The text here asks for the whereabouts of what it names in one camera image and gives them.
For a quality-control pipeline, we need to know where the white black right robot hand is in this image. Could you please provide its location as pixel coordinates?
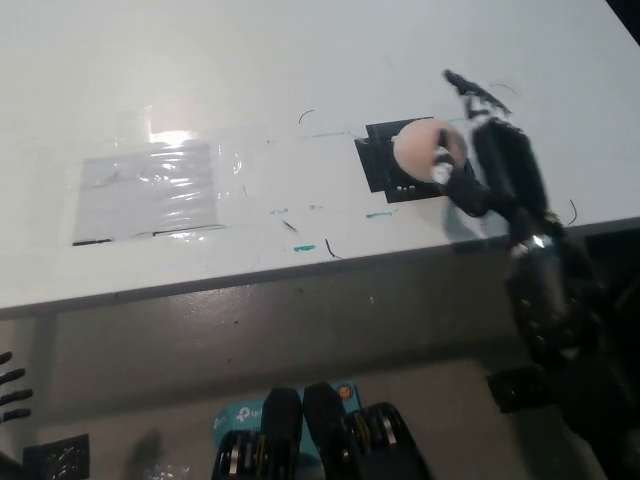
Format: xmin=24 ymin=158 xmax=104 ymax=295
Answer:
xmin=432 ymin=68 xmax=552 ymax=227

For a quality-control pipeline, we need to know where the pink dumpling toy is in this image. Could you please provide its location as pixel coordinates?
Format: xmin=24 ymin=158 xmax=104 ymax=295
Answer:
xmin=392 ymin=118 xmax=466 ymax=182

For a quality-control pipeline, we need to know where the black square mask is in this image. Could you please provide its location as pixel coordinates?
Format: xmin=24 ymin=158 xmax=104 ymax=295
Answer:
xmin=353 ymin=117 xmax=474 ymax=205

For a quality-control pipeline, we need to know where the black floor tape patch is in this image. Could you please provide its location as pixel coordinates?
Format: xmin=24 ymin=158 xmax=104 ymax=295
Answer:
xmin=22 ymin=433 xmax=91 ymax=480
xmin=487 ymin=367 xmax=551 ymax=414

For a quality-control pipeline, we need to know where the white paper under clear tape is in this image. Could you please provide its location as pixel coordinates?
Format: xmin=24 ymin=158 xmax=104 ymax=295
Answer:
xmin=72 ymin=141 xmax=246 ymax=247

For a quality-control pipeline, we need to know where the clear plastic wrapper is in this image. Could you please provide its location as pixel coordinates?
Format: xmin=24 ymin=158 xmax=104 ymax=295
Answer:
xmin=143 ymin=462 xmax=187 ymax=480

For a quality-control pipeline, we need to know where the white table leg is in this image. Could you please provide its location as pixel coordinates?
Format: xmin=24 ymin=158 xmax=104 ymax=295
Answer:
xmin=32 ymin=315 xmax=60 ymax=437

